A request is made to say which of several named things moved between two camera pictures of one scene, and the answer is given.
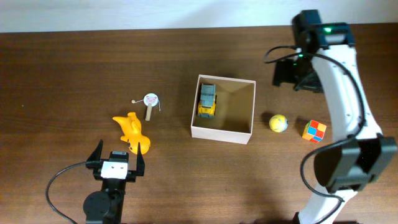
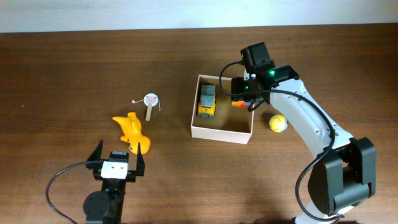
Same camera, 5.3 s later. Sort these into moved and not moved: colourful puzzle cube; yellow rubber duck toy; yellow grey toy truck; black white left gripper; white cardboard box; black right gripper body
Moved: black right gripper body; colourful puzzle cube
Not moved: black white left gripper; white cardboard box; yellow rubber duck toy; yellow grey toy truck
